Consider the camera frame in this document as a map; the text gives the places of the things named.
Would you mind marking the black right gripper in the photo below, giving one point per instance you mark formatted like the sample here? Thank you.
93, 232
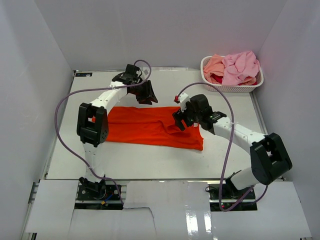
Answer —
178, 119

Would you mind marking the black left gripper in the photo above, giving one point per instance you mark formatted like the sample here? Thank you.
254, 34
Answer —
149, 93

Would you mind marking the orange t shirt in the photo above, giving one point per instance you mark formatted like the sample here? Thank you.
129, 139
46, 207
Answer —
151, 126

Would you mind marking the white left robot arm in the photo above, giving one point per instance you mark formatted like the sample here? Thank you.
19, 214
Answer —
93, 125

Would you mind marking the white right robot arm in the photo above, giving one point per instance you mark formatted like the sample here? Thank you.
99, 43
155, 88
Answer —
269, 158

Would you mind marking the white perforated laundry basket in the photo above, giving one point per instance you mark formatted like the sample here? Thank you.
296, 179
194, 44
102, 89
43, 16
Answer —
230, 89

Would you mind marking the magenta t shirt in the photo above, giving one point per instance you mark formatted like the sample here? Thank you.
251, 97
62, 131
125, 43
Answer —
215, 79

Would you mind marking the black table label sticker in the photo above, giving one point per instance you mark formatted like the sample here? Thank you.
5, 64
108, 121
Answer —
83, 74

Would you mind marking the peach t shirt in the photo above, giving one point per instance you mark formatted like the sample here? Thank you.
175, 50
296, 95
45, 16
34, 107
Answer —
214, 66

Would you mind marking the light pink t shirt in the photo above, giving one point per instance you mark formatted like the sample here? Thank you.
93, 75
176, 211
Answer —
240, 69

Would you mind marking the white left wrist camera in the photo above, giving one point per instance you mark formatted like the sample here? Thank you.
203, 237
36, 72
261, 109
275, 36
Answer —
143, 70

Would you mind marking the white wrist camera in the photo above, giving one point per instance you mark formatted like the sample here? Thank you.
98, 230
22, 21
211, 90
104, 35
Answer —
182, 100
143, 70

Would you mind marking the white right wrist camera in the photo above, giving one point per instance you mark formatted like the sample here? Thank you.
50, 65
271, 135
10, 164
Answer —
182, 100

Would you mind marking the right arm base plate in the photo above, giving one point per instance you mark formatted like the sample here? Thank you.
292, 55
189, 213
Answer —
229, 197

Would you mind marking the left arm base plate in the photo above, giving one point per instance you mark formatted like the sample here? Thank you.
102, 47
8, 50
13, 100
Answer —
107, 199

